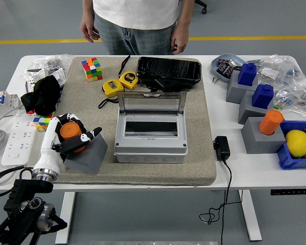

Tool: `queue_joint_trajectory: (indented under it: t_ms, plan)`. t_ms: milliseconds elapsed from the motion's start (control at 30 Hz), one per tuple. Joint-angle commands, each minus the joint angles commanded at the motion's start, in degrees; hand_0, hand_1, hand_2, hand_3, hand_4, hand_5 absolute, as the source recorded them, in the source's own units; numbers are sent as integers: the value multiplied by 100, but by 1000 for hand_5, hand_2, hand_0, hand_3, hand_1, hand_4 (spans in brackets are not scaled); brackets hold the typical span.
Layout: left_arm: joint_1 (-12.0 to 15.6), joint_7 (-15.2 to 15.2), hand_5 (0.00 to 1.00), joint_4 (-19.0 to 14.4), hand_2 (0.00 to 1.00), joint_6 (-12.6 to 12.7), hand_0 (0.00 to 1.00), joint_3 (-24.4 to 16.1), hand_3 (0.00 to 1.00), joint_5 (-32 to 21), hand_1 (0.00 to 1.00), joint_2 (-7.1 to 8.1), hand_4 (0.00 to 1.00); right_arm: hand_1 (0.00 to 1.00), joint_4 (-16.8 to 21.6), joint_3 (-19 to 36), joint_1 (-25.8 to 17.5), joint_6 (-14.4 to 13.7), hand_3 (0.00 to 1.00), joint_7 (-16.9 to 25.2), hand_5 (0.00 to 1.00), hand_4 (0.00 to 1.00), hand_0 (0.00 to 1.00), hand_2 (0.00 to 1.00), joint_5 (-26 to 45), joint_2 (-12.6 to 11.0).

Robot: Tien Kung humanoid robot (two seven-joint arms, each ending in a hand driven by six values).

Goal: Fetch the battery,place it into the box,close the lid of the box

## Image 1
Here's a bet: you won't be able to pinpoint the person's left hand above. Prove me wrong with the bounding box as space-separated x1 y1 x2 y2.
170 24 190 55

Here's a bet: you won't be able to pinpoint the person's right hand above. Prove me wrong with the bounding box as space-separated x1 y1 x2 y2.
80 19 101 43

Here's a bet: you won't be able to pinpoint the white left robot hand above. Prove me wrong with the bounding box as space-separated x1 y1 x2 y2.
33 113 103 176

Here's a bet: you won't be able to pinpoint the orange cylinder battery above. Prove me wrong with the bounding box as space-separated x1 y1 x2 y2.
258 109 285 135
60 121 86 154

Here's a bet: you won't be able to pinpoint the grey block with round hole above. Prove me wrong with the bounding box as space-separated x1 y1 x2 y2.
63 132 108 174

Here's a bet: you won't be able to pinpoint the transparent hinged box lid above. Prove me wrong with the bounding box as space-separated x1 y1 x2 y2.
116 91 188 115

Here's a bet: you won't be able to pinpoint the blue square battery block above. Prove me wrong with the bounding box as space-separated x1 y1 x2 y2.
251 84 274 108
238 62 258 86

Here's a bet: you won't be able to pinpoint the small colourful puzzle cube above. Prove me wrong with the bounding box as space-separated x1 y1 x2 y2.
32 113 54 133

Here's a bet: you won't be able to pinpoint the white power strip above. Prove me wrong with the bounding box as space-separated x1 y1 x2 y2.
1 109 38 166

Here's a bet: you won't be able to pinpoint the black plastic tray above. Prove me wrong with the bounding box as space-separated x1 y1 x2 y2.
136 56 202 90

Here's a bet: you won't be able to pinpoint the black office chair base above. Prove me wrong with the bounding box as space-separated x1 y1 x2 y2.
193 0 208 15

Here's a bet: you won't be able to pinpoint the large colourful puzzle cube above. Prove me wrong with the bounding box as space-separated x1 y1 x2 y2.
81 57 104 83

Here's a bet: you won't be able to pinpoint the person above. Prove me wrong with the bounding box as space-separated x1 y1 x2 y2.
92 0 185 56

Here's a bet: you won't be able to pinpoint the clear bag of screws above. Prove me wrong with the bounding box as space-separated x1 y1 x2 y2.
21 53 73 77

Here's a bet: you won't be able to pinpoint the blue-grey dish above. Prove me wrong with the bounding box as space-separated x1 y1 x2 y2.
211 53 247 83

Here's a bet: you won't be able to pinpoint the dark printed packets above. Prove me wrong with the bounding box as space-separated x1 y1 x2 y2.
216 58 242 77

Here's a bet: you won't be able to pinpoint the grey-brown mat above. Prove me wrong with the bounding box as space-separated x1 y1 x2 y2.
38 56 217 186

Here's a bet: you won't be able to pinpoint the black cloth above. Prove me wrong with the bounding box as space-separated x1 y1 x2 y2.
20 75 62 116

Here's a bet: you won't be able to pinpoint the yellow tape measure dark label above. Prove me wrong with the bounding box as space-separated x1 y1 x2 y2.
98 79 125 109

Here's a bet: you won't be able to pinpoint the yellow tape measure 5m label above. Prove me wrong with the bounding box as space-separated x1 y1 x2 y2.
118 55 140 90

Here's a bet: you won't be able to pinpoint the white table leg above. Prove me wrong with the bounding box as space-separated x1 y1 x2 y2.
55 191 76 244
238 190 263 242

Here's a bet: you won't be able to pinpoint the white circuit breaker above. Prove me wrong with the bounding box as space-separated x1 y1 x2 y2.
0 90 23 120

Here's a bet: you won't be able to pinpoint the grey holder block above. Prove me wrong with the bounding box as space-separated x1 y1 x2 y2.
241 116 286 155
238 89 275 125
226 69 259 104

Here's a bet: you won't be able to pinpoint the clear bags of parts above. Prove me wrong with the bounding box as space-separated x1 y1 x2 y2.
247 54 306 86
274 85 306 112

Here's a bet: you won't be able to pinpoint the black power adapter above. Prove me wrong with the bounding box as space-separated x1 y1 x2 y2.
213 135 231 162

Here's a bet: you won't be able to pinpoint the yellow lemon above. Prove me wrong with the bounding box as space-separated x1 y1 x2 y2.
285 129 306 157

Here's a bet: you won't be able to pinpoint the blue plastic bin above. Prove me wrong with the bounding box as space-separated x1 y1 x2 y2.
275 120 306 170

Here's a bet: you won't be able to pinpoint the black table control panel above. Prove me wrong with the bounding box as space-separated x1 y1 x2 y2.
270 188 306 196

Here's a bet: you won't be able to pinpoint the black triangular bracket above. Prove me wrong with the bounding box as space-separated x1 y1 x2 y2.
144 78 181 92

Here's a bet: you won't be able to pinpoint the white switch packaging boxes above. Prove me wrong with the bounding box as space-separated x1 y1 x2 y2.
25 66 67 93

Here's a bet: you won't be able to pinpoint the grey electrical enclosure box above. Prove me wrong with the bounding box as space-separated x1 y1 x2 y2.
113 112 189 164

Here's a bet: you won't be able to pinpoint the black adapter cord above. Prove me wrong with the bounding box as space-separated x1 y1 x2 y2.
199 159 243 245

